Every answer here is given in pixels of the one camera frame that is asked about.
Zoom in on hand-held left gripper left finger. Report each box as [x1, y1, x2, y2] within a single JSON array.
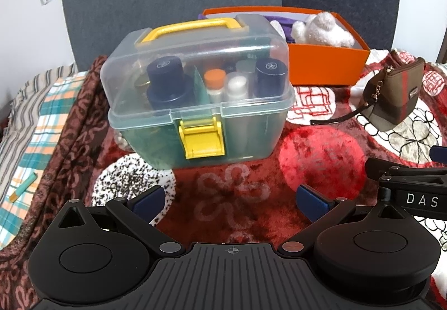
[[49, 185, 186, 256]]

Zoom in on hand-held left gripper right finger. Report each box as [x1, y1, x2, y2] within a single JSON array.
[[277, 184, 420, 256]]

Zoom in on orange cardboard box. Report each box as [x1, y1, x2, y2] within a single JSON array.
[[203, 7, 371, 87]]

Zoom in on white plush toy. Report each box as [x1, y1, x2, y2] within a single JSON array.
[[291, 11, 355, 48]]

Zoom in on purple cloth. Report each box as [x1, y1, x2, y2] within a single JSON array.
[[197, 13, 297, 43]]

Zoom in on red floral printed blanket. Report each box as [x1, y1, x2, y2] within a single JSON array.
[[0, 48, 447, 310]]

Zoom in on brown red-striped pouch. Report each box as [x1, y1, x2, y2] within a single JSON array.
[[311, 56, 427, 132]]

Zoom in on dark blue bottle cap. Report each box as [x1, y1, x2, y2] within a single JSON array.
[[146, 56, 195, 111]]

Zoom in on teal orange lighter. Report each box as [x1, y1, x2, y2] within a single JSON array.
[[9, 173, 37, 202]]

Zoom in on striped plaid bedsheet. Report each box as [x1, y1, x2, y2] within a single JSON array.
[[0, 63, 93, 251]]

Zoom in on dark blue cylindrical bottle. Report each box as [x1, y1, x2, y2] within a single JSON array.
[[255, 58, 289, 99]]

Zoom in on orange cap bottle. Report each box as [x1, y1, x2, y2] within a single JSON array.
[[204, 69, 225, 104]]

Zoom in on white cap bottle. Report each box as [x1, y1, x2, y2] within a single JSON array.
[[225, 72, 248, 101]]

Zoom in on clear plastic storage box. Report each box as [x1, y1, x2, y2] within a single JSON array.
[[101, 15, 297, 169]]

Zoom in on grey cap bottle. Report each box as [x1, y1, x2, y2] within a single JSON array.
[[236, 59, 257, 75]]

